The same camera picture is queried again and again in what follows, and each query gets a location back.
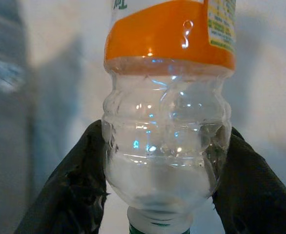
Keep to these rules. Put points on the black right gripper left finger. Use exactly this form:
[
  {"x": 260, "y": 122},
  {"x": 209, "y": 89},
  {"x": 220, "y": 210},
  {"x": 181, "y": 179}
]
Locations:
[{"x": 69, "y": 190}]

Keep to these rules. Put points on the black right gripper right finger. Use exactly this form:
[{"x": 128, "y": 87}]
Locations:
[{"x": 250, "y": 195}]

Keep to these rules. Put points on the clear plastic bottle orange label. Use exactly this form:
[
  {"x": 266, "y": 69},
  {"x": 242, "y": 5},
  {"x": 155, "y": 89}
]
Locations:
[{"x": 167, "y": 122}]

